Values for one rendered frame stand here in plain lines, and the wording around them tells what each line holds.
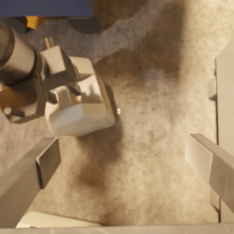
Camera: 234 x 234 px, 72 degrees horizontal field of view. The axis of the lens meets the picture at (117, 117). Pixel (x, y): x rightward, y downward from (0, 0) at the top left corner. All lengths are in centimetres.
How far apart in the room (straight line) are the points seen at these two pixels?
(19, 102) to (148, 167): 45
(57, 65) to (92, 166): 41
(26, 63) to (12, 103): 6
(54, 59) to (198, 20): 60
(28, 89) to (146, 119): 42
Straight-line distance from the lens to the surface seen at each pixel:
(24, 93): 26
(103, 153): 60
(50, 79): 30
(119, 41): 71
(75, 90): 39
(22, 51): 25
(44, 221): 61
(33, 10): 64
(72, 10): 58
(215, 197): 61
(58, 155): 16
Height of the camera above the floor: 58
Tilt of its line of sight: 78 degrees down
